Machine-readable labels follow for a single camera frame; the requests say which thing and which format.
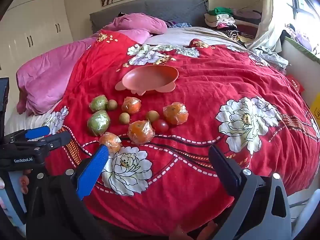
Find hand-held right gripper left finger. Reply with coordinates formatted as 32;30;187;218
26;144;110;240

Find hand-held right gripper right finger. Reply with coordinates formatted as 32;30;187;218
208;145;292;240

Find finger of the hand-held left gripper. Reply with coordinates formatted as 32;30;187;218
4;126;51;142
34;131;72;153

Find orange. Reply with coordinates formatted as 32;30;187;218
163;102;189;126
122;97;141;115
99;132;122;154
127;120;155;145

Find large green fruit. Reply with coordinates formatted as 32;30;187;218
87;110;111;137

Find small green fruit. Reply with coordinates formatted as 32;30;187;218
89;95;108;112

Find red tomato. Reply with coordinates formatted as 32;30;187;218
152;119;169;133

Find pink plate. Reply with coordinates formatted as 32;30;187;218
115;65;179;96

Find person's left hand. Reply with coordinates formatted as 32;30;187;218
19;169;32;195

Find pink quilt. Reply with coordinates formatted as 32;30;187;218
16;14;168;115

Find red floral blanket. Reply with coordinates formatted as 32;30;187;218
45;30;320;235

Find yellow bag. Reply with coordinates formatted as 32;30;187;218
310;100;320;123

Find red packet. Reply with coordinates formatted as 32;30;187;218
286;74;305;94

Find white wardrobe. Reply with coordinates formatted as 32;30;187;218
0;0;74;85

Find crumpled grey white cloth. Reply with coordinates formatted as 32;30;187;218
250;45;289;69

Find beige bed sheet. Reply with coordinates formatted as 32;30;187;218
144;27;248;48

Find green sill cushion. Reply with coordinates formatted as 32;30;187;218
285;36;320;65

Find pile of folded clothes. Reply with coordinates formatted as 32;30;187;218
204;6;263;43

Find heap of clothes on sill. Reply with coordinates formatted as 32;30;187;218
282;24;313;52

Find blue floral pillow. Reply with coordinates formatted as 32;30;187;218
166;21;192;28

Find white curtain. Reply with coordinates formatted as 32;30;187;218
246;0;283;53

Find grey padded headboard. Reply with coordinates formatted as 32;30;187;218
89;0;209;34

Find window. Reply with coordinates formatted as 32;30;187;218
287;0;320;20

